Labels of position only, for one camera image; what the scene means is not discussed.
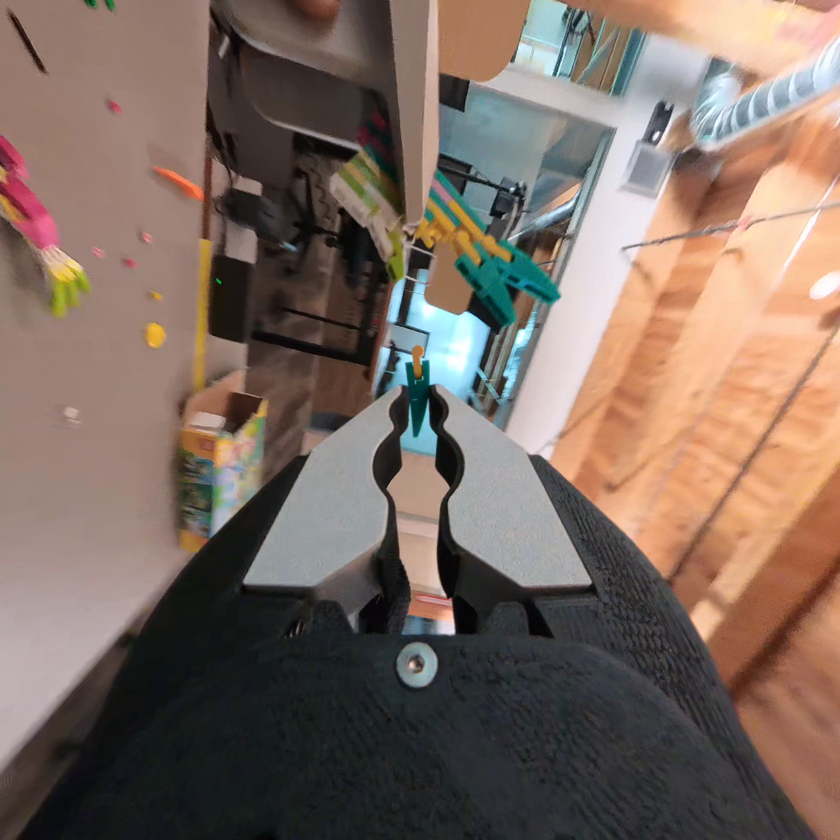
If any pink green lego flower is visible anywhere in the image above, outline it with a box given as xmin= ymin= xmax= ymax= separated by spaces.
xmin=0 ymin=134 xmax=93 ymax=319

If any teal yellow lego assembly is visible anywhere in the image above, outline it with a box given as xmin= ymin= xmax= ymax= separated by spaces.
xmin=328 ymin=112 xmax=563 ymax=329

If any silver air duct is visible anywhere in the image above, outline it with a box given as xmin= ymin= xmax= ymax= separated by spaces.
xmin=688 ymin=38 xmax=840 ymax=148

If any grey wall vent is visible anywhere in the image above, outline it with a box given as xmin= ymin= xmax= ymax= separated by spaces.
xmin=619 ymin=140 xmax=676 ymax=199

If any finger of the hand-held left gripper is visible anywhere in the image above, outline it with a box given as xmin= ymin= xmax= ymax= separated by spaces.
xmin=215 ymin=0 xmax=399 ymax=156
xmin=387 ymin=0 xmax=442 ymax=229

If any thin black rod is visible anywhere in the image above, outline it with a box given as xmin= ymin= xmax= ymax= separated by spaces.
xmin=6 ymin=9 xmax=49 ymax=76

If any black box with green light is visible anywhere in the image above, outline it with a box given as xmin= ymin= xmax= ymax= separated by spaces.
xmin=207 ymin=253 xmax=257 ymax=344

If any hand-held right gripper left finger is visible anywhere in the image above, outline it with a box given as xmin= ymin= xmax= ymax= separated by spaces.
xmin=241 ymin=385 xmax=413 ymax=635

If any tan rounded panel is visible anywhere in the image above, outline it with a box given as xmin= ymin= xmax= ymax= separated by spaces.
xmin=438 ymin=0 xmax=531 ymax=84
xmin=424 ymin=248 xmax=475 ymax=317

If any yellow tape strip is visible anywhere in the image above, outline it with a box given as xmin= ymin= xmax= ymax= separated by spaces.
xmin=193 ymin=238 xmax=214 ymax=391

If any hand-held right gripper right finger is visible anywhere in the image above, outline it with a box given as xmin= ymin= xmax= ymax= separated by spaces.
xmin=428 ymin=383 xmax=596 ymax=635

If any colourful lego box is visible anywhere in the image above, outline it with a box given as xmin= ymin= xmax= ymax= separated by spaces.
xmin=176 ymin=392 xmax=270 ymax=553

